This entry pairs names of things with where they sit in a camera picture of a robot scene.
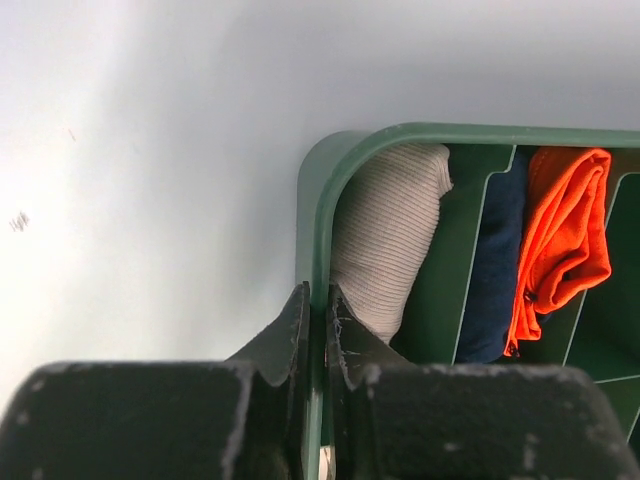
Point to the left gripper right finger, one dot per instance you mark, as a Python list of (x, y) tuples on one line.
[(393, 419)]

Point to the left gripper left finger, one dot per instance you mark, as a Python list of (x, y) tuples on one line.
[(241, 418)]

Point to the green compartment organizer tray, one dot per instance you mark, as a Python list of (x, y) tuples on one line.
[(435, 310)]

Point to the navy orange underwear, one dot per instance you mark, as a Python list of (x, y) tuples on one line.
[(542, 241)]

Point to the beige rolled cloth in tray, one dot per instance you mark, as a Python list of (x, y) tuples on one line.
[(384, 223)]

